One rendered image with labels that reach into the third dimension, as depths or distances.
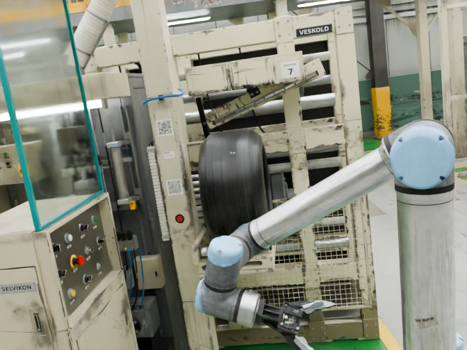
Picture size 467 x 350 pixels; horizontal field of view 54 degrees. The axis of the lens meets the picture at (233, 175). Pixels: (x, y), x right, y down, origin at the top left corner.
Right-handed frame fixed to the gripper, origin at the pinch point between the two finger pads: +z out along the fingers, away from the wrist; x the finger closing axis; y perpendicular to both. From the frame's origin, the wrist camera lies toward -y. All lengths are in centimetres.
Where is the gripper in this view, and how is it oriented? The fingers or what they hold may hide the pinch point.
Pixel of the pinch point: (330, 332)
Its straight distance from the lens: 131.7
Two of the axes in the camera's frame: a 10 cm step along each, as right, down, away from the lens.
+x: 2.8, -8.7, 4.1
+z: 9.6, 2.2, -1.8
